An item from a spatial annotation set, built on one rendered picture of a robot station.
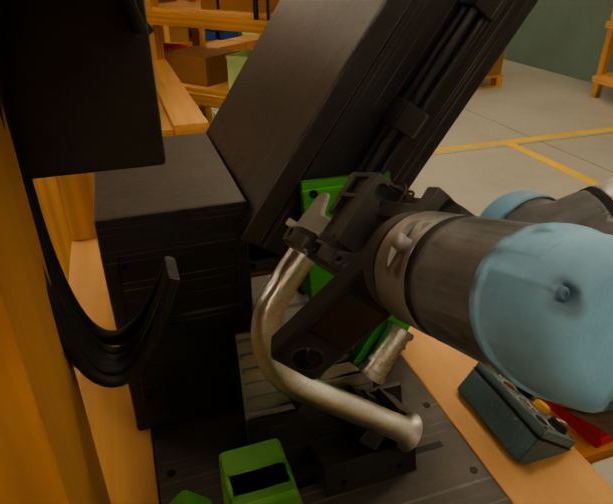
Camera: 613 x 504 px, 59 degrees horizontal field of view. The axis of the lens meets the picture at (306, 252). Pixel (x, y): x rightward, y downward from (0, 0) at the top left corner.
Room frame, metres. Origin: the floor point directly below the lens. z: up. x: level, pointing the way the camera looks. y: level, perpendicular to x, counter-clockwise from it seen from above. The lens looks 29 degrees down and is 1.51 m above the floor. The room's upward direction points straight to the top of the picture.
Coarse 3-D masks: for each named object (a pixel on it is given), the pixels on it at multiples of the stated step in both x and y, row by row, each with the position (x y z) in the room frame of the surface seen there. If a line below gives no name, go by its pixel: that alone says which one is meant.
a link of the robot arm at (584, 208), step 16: (512, 192) 0.40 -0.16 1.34; (528, 192) 0.40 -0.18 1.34; (576, 192) 0.37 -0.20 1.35; (592, 192) 0.36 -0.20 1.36; (608, 192) 0.35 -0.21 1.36; (496, 208) 0.39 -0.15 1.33; (512, 208) 0.37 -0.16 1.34; (528, 208) 0.37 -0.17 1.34; (544, 208) 0.36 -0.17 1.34; (560, 208) 0.35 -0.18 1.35; (576, 208) 0.35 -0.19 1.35; (592, 208) 0.34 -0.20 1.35; (608, 208) 0.34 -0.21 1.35; (592, 224) 0.33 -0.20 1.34; (608, 224) 0.33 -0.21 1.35
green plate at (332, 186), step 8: (336, 176) 0.61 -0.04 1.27; (344, 176) 0.61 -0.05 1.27; (304, 184) 0.59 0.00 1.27; (312, 184) 0.59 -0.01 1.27; (320, 184) 0.59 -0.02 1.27; (328, 184) 0.60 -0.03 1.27; (336, 184) 0.60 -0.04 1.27; (304, 192) 0.59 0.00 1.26; (312, 192) 0.59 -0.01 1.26; (320, 192) 0.59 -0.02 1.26; (328, 192) 0.59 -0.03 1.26; (336, 192) 0.60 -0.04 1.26; (304, 200) 0.58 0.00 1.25; (312, 200) 0.59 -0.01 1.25; (304, 208) 0.58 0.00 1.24; (328, 208) 0.59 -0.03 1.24; (328, 216) 0.59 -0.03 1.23; (312, 272) 0.56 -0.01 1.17; (320, 272) 0.56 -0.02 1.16; (328, 272) 0.57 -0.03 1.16; (304, 280) 0.62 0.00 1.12; (312, 280) 0.56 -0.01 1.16; (320, 280) 0.56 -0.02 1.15; (328, 280) 0.57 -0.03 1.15; (304, 288) 0.62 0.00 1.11; (312, 288) 0.56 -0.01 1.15; (320, 288) 0.56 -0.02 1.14; (312, 296) 0.55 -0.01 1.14
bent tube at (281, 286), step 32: (288, 224) 0.49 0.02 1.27; (288, 256) 0.47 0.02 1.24; (288, 288) 0.45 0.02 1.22; (256, 320) 0.44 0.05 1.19; (256, 352) 0.43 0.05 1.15; (288, 384) 0.42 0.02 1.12; (320, 384) 0.43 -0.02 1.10; (352, 416) 0.43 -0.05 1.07; (384, 416) 0.44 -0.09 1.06; (416, 416) 0.45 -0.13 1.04
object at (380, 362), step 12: (396, 324) 0.55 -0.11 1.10; (384, 336) 0.55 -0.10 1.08; (396, 336) 0.54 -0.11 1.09; (408, 336) 0.54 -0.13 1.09; (384, 348) 0.53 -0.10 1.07; (396, 348) 0.53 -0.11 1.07; (372, 360) 0.53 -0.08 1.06; (384, 360) 0.52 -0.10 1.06; (372, 372) 0.52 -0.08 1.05; (384, 372) 0.52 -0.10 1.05
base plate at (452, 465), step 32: (256, 288) 0.94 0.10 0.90; (416, 384) 0.65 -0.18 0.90; (224, 416) 0.59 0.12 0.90; (160, 448) 0.53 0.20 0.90; (192, 448) 0.53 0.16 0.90; (224, 448) 0.53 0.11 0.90; (416, 448) 0.53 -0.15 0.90; (448, 448) 0.53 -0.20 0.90; (160, 480) 0.47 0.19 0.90; (192, 480) 0.47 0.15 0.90; (384, 480) 0.47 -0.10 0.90; (416, 480) 0.47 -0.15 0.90; (448, 480) 0.47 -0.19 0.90; (480, 480) 0.47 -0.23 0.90
